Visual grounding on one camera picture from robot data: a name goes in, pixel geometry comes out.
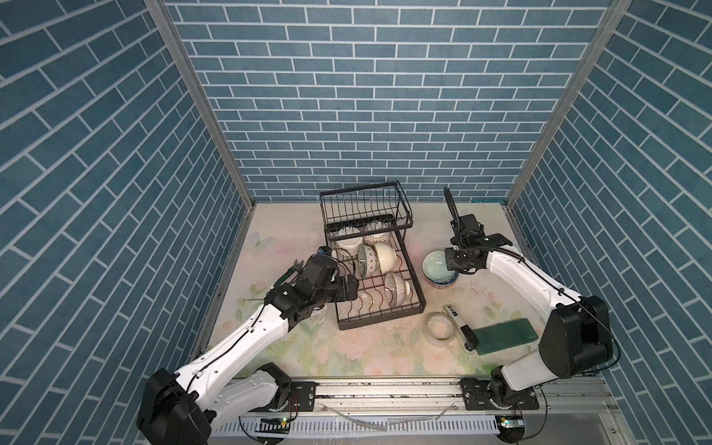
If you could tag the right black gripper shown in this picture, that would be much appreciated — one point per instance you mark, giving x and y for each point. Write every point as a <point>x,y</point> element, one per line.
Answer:
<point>451,262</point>

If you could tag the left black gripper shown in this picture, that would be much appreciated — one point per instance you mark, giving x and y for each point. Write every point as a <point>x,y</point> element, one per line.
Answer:
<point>342,293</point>

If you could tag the plain white ceramic bowl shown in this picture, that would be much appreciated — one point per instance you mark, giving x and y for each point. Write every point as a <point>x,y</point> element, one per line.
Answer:
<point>349,242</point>

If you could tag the green rimmed striped bowl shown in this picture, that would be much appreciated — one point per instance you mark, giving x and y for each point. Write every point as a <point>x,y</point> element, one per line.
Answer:
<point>368,263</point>

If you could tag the cream ceramic bowl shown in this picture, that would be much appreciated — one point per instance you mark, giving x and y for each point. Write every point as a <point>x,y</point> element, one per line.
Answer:
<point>387,257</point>

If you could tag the brown striped ceramic bowl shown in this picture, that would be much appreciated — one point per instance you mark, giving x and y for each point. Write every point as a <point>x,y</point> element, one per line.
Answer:
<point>398,289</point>

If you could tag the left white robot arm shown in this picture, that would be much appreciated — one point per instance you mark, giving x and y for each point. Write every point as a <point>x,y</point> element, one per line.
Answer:
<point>187,405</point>

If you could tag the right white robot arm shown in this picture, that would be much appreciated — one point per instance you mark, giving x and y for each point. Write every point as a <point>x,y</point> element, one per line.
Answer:
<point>576,336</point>

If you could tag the green sponge pad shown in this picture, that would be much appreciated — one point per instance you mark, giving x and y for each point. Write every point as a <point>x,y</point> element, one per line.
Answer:
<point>505,336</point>

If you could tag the left controller board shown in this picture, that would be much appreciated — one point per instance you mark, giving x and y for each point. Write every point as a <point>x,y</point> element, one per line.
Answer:
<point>269,427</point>

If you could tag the controller board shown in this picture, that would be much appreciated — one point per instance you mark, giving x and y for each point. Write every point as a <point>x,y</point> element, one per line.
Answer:
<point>511,428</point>
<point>269,427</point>

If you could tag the right controller board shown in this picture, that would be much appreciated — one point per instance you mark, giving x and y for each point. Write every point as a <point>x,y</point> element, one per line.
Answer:
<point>511,428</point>

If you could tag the green handled pliers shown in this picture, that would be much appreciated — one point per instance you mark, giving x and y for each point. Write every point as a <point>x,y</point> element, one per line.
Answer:
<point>292,272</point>

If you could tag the black wire dish rack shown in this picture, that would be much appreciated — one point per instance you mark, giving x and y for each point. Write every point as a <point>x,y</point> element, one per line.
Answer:
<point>357,206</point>

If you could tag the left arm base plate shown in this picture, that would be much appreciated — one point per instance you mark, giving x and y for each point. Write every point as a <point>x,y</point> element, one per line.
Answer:
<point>300,395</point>

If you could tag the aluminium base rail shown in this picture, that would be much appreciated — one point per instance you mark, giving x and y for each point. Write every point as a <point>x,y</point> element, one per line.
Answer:
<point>376,399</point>

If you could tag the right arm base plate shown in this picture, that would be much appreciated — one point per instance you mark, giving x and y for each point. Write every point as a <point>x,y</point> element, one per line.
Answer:
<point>482,395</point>

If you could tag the white cable tie strip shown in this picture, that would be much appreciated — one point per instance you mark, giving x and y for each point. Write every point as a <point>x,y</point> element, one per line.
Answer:
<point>389,422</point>

